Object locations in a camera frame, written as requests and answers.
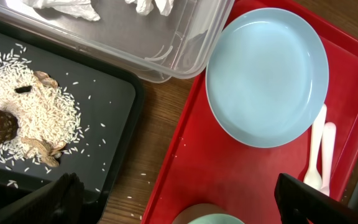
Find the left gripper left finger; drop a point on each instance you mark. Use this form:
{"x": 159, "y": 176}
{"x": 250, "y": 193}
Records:
{"x": 58, "y": 202}

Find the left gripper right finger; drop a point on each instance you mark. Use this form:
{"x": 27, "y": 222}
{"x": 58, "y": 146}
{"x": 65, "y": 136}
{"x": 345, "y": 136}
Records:
{"x": 300, "y": 203}

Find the white plastic spoon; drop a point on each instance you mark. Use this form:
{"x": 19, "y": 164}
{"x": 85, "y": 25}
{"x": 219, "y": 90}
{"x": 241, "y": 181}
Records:
{"x": 312, "y": 176}

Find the white plastic fork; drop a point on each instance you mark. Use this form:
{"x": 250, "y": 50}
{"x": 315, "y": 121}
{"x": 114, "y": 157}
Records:
{"x": 327, "y": 150}

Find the rice and food scraps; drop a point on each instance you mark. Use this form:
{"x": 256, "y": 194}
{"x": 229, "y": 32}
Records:
{"x": 49, "y": 133}

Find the green bowl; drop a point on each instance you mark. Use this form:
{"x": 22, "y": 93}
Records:
{"x": 205, "y": 213}

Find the large light blue plate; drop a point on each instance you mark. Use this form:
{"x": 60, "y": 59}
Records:
{"x": 267, "y": 78}

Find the white napkin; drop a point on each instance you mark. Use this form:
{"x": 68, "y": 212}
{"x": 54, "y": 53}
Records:
{"x": 75, "y": 8}

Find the small white tissue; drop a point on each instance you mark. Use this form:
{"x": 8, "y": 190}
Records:
{"x": 144, "y": 7}

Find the black plastic tray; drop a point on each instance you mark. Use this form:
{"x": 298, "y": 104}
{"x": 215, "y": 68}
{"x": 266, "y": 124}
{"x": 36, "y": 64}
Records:
{"x": 110, "y": 101}

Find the clear plastic bin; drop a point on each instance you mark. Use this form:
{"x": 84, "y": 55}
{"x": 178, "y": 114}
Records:
{"x": 154, "y": 47}

